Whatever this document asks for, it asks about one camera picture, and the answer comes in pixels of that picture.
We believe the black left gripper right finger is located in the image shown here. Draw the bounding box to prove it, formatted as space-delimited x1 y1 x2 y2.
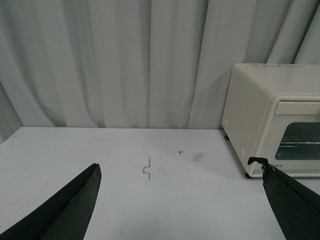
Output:
247 157 320 240

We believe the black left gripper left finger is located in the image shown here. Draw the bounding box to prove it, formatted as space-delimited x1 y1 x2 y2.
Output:
0 163 102 240

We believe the grey-white curtain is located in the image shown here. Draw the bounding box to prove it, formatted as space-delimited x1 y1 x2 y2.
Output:
0 0 320 141

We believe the cream toaster oven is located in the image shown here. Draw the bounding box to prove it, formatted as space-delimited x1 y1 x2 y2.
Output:
221 63 320 178

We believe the glass oven door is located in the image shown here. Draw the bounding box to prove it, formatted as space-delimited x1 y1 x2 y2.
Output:
253 100 320 177

